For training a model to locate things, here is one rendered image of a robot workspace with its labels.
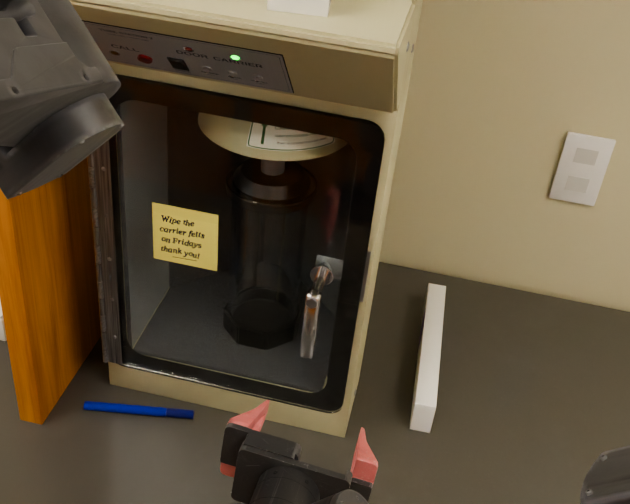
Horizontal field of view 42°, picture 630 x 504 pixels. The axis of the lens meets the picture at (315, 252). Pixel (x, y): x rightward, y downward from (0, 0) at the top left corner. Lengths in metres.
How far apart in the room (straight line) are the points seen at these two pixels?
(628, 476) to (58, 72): 0.30
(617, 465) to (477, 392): 0.79
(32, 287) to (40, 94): 0.66
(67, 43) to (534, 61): 0.94
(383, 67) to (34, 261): 0.48
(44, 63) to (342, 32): 0.36
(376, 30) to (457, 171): 0.66
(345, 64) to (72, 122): 0.36
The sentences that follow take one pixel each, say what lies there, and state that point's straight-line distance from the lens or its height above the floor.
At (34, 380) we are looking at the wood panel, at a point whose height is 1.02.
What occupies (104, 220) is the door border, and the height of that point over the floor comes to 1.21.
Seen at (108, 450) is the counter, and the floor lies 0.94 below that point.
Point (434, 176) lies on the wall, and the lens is 1.33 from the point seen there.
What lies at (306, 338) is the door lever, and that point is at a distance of 0.90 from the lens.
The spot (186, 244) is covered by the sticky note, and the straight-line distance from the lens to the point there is 0.94.
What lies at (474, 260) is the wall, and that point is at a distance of 1.41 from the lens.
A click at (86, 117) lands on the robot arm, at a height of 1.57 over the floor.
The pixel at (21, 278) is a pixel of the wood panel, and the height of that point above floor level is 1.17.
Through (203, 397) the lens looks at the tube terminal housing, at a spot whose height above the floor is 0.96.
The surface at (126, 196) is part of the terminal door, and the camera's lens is 0.93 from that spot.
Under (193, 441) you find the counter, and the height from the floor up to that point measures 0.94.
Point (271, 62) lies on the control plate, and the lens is 0.73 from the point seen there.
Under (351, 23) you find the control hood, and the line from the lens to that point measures 0.70.
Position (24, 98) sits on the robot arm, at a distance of 0.33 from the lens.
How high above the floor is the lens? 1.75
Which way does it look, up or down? 35 degrees down
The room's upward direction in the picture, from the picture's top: 6 degrees clockwise
